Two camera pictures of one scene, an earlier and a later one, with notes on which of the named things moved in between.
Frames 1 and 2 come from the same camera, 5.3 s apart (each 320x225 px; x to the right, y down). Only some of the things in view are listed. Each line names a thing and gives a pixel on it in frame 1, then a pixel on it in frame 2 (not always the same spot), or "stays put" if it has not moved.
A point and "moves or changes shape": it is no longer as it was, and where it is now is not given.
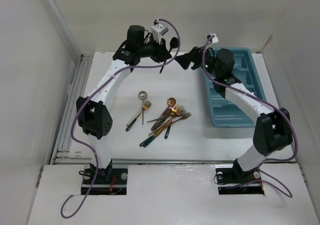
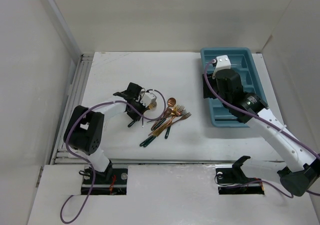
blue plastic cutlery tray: (225, 114) stays put
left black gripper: (162, 54) → (134, 117)
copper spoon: (171, 102) stays put
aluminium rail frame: (61, 155) stays put
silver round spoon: (142, 96) moves or changes shape
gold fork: (177, 109) stays put
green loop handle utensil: (147, 141) stays put
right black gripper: (195, 55) → (205, 89)
